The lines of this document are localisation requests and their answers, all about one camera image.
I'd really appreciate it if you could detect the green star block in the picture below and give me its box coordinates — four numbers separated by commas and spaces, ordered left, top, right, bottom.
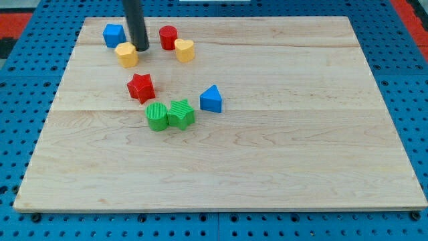
167, 99, 195, 131

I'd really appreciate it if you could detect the red star block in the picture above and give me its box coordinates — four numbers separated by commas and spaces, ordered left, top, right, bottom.
126, 74, 156, 104

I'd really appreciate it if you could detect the light wooden board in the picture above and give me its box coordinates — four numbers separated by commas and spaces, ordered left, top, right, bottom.
13, 16, 427, 213

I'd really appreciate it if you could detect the blue triangle block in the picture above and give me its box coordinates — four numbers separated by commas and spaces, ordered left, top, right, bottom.
199, 85, 223, 113

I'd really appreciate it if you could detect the green cylinder block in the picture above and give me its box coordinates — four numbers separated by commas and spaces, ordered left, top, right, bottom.
145, 102, 169, 131

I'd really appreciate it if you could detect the yellow heart block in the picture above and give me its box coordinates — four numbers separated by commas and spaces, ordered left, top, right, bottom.
174, 39, 195, 63

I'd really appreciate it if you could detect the red cylinder block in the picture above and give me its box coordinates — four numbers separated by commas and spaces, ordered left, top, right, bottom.
158, 25, 178, 50

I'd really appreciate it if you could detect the yellow hexagon block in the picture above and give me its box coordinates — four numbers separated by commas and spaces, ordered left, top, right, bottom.
114, 42, 138, 68

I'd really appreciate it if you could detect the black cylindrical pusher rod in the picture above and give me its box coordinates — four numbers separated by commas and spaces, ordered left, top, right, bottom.
122, 0, 149, 52

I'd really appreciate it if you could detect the blue cube block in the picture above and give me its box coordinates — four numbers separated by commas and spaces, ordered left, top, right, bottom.
103, 24, 126, 48

